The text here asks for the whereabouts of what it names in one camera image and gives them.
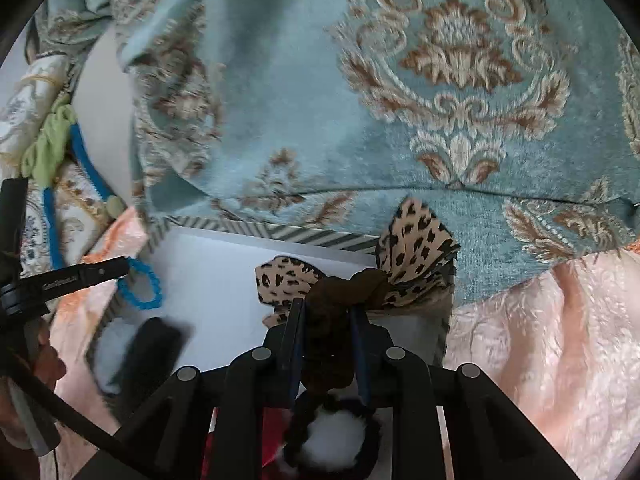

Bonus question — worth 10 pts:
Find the leopard bow brown scrunchie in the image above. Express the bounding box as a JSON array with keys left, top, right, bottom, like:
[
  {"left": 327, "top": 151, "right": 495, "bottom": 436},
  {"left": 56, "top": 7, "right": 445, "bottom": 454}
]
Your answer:
[{"left": 255, "top": 197, "right": 462, "bottom": 397}]

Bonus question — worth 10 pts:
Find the blue damask blanket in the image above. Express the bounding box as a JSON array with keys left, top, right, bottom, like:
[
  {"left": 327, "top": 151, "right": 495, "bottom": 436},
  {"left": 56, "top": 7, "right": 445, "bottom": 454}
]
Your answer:
[{"left": 30, "top": 0, "right": 640, "bottom": 311}]

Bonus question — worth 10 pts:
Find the green and blue plush toy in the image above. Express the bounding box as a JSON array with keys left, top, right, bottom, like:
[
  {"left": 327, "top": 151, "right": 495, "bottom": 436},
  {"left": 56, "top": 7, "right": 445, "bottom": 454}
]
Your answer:
[{"left": 20, "top": 104, "right": 127, "bottom": 272}]

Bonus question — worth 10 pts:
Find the person's left hand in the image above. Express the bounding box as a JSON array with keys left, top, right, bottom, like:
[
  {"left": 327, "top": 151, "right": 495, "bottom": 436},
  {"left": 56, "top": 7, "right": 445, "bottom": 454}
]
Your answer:
[{"left": 32, "top": 331, "right": 68, "bottom": 413}]

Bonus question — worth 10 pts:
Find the pink textured bedspread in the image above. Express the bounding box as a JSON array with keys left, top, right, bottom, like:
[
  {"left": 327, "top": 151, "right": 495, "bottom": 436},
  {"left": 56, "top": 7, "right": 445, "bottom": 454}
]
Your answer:
[{"left": 49, "top": 206, "right": 640, "bottom": 480}]

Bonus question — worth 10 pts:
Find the black fuzzy hair tie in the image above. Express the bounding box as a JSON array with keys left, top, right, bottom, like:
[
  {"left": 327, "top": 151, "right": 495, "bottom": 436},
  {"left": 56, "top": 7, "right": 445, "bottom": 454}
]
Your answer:
[{"left": 279, "top": 392, "right": 385, "bottom": 472}]

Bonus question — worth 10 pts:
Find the blue bead bracelet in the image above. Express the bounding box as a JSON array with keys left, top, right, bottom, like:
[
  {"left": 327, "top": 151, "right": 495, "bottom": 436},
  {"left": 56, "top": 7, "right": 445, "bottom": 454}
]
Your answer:
[{"left": 116, "top": 256, "right": 164, "bottom": 312}]

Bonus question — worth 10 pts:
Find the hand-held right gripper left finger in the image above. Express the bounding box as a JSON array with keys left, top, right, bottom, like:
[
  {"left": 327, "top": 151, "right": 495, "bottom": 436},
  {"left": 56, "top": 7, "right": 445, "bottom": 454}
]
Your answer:
[{"left": 87, "top": 297, "right": 307, "bottom": 480}]

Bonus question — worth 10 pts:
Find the red bow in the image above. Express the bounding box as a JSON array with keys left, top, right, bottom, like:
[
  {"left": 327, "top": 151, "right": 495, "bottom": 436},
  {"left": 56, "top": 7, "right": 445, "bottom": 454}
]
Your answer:
[{"left": 201, "top": 406, "right": 297, "bottom": 480}]

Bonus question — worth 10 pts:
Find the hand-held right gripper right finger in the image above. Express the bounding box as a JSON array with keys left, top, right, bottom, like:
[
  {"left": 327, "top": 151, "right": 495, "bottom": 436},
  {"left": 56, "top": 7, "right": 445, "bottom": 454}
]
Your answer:
[{"left": 349, "top": 305, "right": 581, "bottom": 480}]

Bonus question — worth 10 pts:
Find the black cable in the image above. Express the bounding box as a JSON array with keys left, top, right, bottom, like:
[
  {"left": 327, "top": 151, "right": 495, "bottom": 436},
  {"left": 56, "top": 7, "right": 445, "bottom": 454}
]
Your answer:
[{"left": 0, "top": 352, "right": 161, "bottom": 471}]

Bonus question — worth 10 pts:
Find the striped shallow box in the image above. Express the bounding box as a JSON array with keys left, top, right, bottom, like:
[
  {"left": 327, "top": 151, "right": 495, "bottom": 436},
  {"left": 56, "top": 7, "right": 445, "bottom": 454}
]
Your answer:
[{"left": 85, "top": 214, "right": 458, "bottom": 480}]

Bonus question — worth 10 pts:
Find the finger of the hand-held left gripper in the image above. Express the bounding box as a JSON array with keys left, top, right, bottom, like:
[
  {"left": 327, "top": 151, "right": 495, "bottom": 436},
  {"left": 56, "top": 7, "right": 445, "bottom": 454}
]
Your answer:
[{"left": 42, "top": 256, "right": 132, "bottom": 305}]

